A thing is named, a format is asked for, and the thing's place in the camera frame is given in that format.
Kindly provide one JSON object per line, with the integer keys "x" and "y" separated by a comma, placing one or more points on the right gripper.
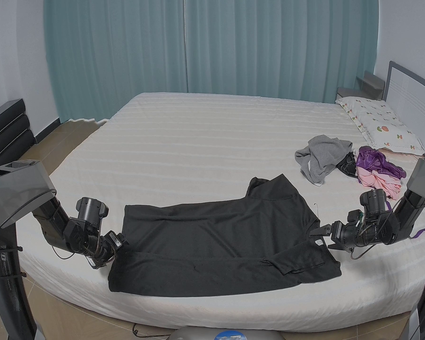
{"x": 347, "y": 236}

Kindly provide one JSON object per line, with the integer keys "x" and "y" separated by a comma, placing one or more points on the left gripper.
{"x": 108, "y": 248}

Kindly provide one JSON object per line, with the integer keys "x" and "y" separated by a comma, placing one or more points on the black T-shirt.
{"x": 216, "y": 239}

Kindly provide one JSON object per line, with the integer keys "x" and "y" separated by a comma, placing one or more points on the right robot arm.
{"x": 419, "y": 186}

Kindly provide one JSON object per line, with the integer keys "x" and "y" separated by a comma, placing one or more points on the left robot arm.
{"x": 17, "y": 189}

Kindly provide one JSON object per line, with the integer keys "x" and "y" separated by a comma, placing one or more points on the bed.
{"x": 216, "y": 136}

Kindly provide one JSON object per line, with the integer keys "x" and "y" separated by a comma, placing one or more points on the pink garment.
{"x": 375, "y": 181}

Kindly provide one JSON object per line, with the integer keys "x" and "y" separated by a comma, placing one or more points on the black lace garment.
{"x": 347, "y": 163}

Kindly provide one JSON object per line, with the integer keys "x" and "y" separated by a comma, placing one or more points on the grey garment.
{"x": 322, "y": 154}

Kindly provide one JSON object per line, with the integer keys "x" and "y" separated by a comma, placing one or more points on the purple garment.
{"x": 375, "y": 159}

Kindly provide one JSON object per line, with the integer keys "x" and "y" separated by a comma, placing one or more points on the white printed pillow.
{"x": 382, "y": 126}

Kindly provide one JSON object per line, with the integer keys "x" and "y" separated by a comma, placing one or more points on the black chest of drawers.
{"x": 7, "y": 129}

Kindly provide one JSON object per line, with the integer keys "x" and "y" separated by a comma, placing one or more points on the grey bedside table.
{"x": 363, "y": 83}

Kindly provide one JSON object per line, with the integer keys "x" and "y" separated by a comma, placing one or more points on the blue-green curtain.
{"x": 117, "y": 41}
{"x": 279, "y": 34}

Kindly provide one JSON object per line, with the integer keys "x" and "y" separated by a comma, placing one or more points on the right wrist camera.
{"x": 355, "y": 216}

